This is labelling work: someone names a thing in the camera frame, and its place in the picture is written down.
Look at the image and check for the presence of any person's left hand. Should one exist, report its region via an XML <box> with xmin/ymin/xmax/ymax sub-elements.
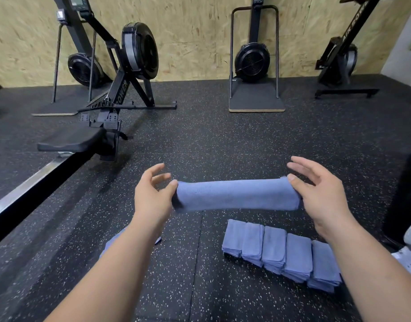
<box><xmin>132</xmin><ymin>163</ymin><xmax>179</xmax><ymax>233</ymax></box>

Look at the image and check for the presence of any person's right forearm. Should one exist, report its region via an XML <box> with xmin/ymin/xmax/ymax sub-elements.
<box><xmin>323</xmin><ymin>218</ymin><xmax>411</xmax><ymax>322</ymax></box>

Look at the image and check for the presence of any blue towel pile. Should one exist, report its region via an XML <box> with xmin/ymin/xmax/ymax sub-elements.
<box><xmin>101</xmin><ymin>225</ymin><xmax>163</xmax><ymax>255</ymax></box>

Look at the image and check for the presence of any white perforated metal rack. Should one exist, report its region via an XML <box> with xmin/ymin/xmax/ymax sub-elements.
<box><xmin>392</xmin><ymin>218</ymin><xmax>411</xmax><ymax>282</ymax></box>

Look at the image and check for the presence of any black upright exercise machine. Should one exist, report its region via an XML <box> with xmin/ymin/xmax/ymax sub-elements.
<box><xmin>315</xmin><ymin>0</ymin><xmax>397</xmax><ymax>99</ymax></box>

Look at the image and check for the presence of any black ski trainer grey platform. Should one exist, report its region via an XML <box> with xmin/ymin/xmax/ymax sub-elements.
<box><xmin>31</xmin><ymin>0</ymin><xmax>113</xmax><ymax>117</ymax></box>

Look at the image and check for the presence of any black rowing machine with rail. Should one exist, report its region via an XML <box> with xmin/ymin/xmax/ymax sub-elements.
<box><xmin>0</xmin><ymin>0</ymin><xmax>178</xmax><ymax>249</ymax></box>

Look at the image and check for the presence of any person's left forearm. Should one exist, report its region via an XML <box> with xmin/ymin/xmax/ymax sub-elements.
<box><xmin>45</xmin><ymin>221</ymin><xmax>168</xmax><ymax>322</ymax></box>

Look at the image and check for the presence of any black ski trainer wooden-edged platform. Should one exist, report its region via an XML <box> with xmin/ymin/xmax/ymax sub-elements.
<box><xmin>228</xmin><ymin>0</ymin><xmax>286</xmax><ymax>113</ymax></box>

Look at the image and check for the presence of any black printed punching bag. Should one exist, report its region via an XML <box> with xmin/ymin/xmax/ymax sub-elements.
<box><xmin>383</xmin><ymin>147</ymin><xmax>411</xmax><ymax>249</ymax></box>

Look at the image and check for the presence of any person's right hand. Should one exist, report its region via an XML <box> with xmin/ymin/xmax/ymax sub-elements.
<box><xmin>286</xmin><ymin>156</ymin><xmax>354</xmax><ymax>239</ymax></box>

